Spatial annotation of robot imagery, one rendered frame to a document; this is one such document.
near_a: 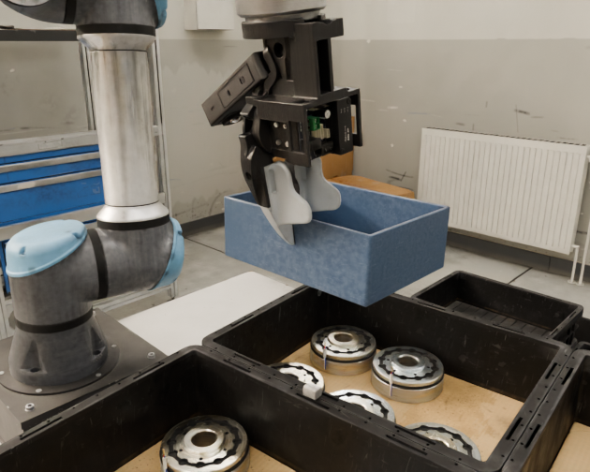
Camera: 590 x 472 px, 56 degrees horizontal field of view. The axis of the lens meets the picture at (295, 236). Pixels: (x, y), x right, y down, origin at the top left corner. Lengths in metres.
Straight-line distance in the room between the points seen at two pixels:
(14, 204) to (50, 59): 1.17
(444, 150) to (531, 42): 0.78
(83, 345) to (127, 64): 0.44
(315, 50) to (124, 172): 0.52
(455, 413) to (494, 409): 0.06
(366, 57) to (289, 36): 3.67
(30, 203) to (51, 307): 1.65
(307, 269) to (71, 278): 0.45
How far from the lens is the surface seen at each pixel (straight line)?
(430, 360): 0.87
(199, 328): 1.29
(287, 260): 0.58
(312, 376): 0.82
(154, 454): 0.75
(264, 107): 0.49
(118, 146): 0.91
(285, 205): 0.52
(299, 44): 0.47
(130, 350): 1.03
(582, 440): 0.83
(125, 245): 0.92
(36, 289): 0.91
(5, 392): 0.98
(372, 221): 0.68
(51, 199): 2.58
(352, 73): 4.21
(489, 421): 0.82
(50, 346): 0.95
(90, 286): 0.92
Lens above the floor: 1.30
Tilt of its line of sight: 19 degrees down
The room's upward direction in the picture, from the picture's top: straight up
